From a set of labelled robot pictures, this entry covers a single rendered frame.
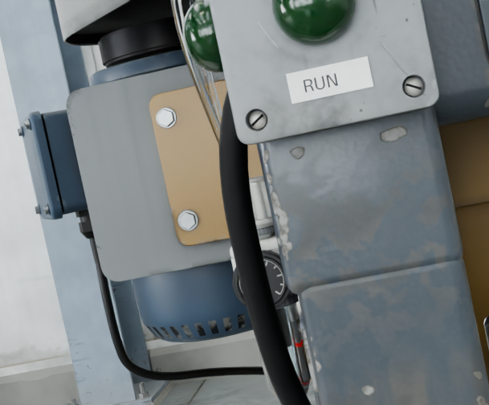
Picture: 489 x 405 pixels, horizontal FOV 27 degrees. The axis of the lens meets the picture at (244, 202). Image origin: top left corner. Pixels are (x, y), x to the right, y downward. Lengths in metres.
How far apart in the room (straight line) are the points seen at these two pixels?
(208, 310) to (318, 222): 0.45
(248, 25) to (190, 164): 0.44
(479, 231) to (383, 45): 0.36
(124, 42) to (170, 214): 0.16
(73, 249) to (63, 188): 4.58
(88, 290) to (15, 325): 0.80
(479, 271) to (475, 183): 0.08
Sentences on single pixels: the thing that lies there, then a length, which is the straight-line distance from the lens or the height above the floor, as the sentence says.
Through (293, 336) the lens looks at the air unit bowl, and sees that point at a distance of 0.64.
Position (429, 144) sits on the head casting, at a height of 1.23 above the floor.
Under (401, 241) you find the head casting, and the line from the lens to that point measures 0.42.
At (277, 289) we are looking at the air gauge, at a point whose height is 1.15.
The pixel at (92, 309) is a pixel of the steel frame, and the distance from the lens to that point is 5.45.
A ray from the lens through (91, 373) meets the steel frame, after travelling 5.53.
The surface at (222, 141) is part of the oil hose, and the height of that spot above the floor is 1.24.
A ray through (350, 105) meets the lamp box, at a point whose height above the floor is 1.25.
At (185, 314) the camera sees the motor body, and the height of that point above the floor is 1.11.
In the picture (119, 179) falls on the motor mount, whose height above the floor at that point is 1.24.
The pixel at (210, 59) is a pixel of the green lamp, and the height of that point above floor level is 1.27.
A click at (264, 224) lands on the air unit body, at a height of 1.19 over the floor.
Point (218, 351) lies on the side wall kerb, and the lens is 5.77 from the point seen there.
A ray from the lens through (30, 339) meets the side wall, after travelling 6.08.
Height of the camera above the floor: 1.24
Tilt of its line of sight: 3 degrees down
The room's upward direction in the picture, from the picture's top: 12 degrees counter-clockwise
